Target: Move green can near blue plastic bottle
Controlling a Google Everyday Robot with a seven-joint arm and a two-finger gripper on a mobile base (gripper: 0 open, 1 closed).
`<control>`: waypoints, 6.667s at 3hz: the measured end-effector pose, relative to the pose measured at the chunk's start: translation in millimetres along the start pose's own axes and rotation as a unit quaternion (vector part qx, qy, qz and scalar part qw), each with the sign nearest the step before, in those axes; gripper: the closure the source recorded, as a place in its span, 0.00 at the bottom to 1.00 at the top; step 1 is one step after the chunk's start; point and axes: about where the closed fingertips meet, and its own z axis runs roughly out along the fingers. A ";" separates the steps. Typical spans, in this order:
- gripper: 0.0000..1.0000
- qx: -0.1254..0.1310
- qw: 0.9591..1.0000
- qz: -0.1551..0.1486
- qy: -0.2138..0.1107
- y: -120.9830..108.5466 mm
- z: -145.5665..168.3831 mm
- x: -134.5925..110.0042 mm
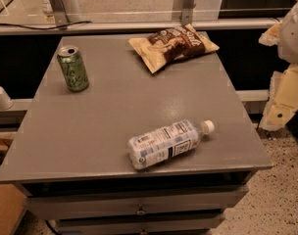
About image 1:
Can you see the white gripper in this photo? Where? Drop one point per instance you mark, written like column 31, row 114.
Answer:
column 293, row 38

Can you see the clear plastic water bottle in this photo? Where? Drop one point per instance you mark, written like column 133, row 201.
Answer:
column 166, row 142

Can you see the green soda can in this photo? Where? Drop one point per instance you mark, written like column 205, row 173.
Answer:
column 73, row 68

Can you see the brown chip bag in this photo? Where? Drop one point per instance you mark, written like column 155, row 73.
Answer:
column 167, row 45

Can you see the lower grey drawer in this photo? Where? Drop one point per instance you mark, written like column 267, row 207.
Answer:
column 149, row 223

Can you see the grey drawer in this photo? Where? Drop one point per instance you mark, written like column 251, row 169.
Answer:
column 138, row 203
column 149, row 223

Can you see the grey drawer cabinet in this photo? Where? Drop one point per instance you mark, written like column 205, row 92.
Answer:
column 73, row 144

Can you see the white pipe background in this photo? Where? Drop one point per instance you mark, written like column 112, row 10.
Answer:
column 72, row 10

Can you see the upper grey drawer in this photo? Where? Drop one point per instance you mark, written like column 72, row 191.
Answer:
column 138, row 203

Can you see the white pipe left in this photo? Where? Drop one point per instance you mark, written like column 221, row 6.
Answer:
column 5, row 101

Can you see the cardboard box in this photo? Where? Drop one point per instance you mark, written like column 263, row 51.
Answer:
column 11, row 209

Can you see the metal bracket centre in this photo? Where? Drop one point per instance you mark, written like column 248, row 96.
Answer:
column 187, row 11

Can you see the metal bracket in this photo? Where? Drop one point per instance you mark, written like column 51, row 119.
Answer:
column 59, row 12
column 187, row 11

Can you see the metal bracket left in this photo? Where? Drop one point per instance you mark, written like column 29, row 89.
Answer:
column 59, row 12

